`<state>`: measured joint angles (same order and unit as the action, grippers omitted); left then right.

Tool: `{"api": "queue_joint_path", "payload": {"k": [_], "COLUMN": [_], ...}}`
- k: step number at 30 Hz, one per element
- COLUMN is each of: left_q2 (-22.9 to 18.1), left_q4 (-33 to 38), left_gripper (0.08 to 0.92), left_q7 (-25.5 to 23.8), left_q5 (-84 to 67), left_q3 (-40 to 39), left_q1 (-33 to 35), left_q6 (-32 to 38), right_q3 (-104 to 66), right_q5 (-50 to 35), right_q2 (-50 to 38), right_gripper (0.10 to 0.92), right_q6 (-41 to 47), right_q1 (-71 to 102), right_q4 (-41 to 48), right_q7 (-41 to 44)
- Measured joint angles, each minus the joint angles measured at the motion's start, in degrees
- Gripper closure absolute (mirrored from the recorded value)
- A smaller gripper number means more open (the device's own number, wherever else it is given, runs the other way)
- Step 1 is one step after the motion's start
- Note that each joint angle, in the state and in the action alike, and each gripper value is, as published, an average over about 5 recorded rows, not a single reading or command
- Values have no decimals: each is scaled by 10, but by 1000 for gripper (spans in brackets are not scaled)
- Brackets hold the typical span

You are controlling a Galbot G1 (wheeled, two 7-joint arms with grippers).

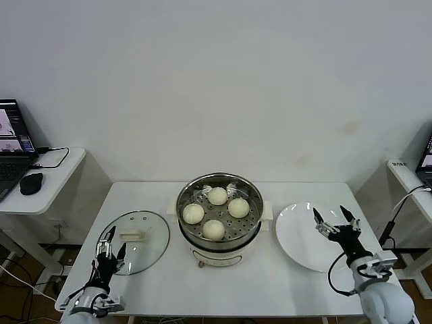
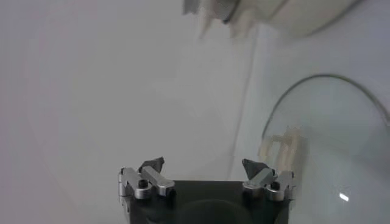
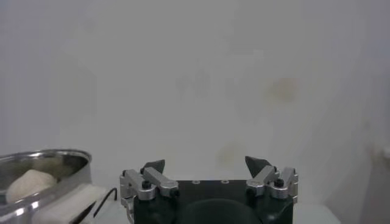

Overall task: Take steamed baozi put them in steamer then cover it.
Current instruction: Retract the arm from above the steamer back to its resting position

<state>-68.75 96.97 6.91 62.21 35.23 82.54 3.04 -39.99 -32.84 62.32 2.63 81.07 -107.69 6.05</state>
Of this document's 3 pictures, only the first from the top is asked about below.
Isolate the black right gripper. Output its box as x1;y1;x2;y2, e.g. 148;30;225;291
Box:
312;205;374;263

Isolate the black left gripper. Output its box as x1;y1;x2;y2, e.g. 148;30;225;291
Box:
92;225;128;293

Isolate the glass lid with cream handle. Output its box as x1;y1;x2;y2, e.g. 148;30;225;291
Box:
95;211;170;276

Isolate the white steamed baozi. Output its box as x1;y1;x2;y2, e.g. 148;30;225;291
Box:
201;219;226;241
207;186;228;206
228;198;251;219
182;202;205;225

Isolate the perforated steel steamer basket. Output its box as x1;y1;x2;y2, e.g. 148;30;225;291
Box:
165;172;273;252

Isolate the white round plate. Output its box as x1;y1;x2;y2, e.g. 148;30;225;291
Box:
275;201;358;273

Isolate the white side desk with mouse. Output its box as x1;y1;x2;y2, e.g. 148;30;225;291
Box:
0;147;86;284

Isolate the black computer mouse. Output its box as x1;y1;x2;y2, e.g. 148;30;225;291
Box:
19;171;45;196

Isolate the black laptop with dark screen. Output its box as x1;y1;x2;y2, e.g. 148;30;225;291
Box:
415;134;432;190

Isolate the cream electric pot base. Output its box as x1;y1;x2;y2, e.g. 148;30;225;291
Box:
177;215;271;269

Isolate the black laptop with pink screen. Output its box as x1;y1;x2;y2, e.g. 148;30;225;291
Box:
0;98;39;203

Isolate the white and black adapter cable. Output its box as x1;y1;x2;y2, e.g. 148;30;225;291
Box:
377;184;432;249

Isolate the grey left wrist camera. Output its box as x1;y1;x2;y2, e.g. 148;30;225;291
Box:
91;294;126;313

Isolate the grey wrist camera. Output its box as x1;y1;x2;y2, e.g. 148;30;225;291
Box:
356;256;399;281
91;294;126;313

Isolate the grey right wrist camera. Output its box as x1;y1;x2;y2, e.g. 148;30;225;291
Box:
356;256;399;281

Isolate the white floor cable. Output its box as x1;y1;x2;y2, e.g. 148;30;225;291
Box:
0;265;58;303

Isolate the black laptop cable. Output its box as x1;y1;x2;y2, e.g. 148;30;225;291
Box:
30;146;70;169

